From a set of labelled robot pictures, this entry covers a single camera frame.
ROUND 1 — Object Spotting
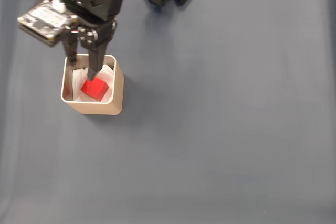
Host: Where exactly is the tan square metal box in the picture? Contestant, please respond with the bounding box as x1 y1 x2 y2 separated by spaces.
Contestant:
60 54 125 116

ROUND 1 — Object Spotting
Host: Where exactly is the white tissue paper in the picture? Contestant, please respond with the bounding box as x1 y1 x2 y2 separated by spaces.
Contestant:
68 63 114 103

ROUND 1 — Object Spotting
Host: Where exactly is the camera circuit board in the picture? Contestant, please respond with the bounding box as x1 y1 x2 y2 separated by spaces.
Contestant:
16 0 79 48

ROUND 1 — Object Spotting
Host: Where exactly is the red cube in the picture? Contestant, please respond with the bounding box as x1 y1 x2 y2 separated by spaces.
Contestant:
80 77 110 102

